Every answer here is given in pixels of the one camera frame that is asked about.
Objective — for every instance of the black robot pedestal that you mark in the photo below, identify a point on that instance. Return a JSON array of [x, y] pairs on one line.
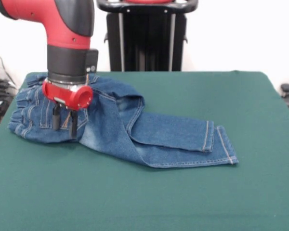
[[147, 41]]

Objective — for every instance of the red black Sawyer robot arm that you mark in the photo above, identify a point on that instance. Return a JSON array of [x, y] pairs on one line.
[[69, 36]]

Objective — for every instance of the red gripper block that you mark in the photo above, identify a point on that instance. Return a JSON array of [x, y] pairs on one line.
[[67, 96]]

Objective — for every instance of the dark green table cloth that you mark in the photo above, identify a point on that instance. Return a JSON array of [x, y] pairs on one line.
[[159, 204]]

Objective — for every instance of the blue denim jeans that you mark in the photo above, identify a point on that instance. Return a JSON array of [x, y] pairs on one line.
[[159, 137]]

